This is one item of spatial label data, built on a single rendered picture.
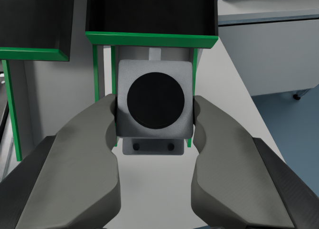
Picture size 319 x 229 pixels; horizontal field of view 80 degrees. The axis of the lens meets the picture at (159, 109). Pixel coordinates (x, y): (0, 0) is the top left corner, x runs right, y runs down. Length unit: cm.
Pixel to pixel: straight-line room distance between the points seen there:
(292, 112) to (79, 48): 181
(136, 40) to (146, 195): 35
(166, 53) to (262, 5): 81
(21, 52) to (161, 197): 38
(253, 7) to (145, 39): 90
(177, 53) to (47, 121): 25
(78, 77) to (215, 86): 43
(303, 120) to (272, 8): 112
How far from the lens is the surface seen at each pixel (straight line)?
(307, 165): 179
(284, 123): 186
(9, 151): 48
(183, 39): 20
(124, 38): 21
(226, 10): 99
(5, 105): 53
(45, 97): 38
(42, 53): 21
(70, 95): 36
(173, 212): 47
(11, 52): 22
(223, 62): 72
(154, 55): 16
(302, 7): 120
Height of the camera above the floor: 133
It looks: 58 degrees down
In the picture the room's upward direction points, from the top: 5 degrees clockwise
